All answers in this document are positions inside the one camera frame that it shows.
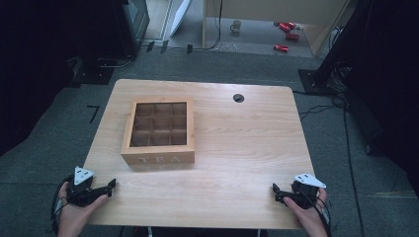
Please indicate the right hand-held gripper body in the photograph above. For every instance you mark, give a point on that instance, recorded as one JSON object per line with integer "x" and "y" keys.
{"x": 304, "y": 192}

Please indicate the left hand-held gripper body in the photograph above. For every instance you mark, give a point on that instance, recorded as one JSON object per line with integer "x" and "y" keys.
{"x": 82, "y": 194}

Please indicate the person's left hand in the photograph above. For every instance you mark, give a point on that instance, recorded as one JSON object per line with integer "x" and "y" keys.
{"x": 72, "y": 219}

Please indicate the person's right hand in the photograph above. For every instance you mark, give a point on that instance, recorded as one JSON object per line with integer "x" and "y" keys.
{"x": 313, "y": 219}

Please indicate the wooden tea box with compartments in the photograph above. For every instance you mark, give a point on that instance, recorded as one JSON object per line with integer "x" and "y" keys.
{"x": 158, "y": 154}

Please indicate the dark curtain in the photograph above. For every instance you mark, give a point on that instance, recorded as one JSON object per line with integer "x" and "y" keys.
{"x": 392, "y": 82}
{"x": 36, "y": 65}

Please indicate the red can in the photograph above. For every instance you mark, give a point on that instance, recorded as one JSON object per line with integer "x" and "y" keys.
{"x": 280, "y": 48}
{"x": 285, "y": 26}
{"x": 292, "y": 36}

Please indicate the black monitor cabinet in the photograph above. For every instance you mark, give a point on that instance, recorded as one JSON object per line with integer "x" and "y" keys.
{"x": 131, "y": 26}

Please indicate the grey mug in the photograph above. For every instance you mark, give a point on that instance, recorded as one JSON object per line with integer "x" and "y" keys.
{"x": 235, "y": 26}

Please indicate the white board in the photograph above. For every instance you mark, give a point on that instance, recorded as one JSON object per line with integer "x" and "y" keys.
{"x": 180, "y": 16}

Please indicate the wooden shelf unit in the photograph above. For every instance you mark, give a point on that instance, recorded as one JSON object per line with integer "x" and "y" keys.
{"x": 260, "y": 6}

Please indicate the black stand base plate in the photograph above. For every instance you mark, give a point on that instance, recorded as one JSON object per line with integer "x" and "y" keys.
{"x": 94, "y": 74}

